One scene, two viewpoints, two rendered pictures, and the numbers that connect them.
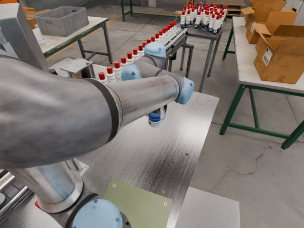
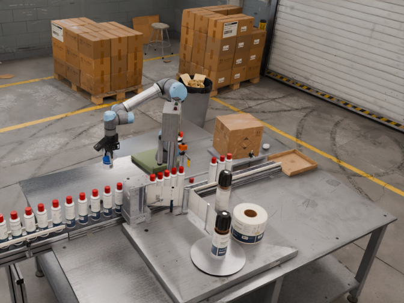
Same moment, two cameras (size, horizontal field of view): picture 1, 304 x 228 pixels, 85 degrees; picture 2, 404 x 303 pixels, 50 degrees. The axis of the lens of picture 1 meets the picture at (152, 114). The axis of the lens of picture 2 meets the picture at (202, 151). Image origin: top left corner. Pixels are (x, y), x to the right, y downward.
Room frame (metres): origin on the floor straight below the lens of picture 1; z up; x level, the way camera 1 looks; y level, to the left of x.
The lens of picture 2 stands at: (2.51, 1.61, 2.55)
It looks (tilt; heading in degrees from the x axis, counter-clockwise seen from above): 30 degrees down; 206
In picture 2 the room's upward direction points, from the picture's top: 6 degrees clockwise
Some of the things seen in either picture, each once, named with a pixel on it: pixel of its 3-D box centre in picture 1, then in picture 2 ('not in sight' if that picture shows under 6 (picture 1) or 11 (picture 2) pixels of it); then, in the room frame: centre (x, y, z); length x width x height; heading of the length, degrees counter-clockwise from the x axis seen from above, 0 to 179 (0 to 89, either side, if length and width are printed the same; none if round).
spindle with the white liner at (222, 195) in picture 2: not in sight; (223, 192); (0.47, 0.80, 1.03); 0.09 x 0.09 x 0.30
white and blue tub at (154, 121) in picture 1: (154, 117); (107, 162); (0.59, -0.02, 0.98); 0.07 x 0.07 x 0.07
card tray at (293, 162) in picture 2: not in sight; (292, 162); (-0.47, 0.96, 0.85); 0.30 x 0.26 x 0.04; 153
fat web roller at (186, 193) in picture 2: not in sight; (185, 200); (0.62, 0.62, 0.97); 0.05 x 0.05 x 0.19
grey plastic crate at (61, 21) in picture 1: (64, 20); not in sight; (2.59, 1.23, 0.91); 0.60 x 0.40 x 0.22; 166
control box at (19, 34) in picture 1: (16, 48); (171, 121); (0.47, 0.39, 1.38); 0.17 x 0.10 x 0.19; 28
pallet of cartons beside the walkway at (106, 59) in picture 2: not in sight; (97, 57); (-2.22, -2.56, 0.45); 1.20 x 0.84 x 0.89; 74
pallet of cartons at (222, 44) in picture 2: not in sight; (222, 48); (-3.68, -1.25, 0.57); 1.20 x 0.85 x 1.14; 164
